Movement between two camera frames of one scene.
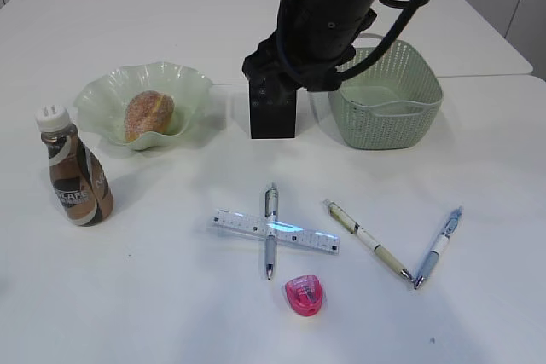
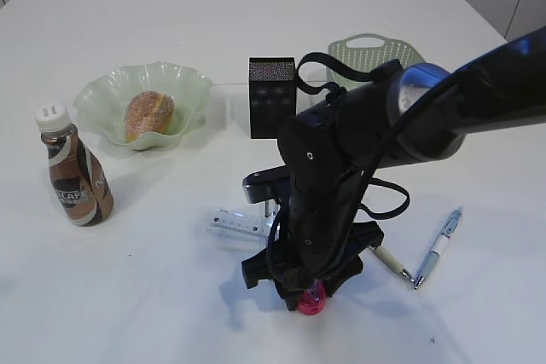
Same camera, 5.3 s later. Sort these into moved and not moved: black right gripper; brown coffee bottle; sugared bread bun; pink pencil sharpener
Moved: black right gripper
Not moved: brown coffee bottle; pink pencil sharpener; sugared bread bun
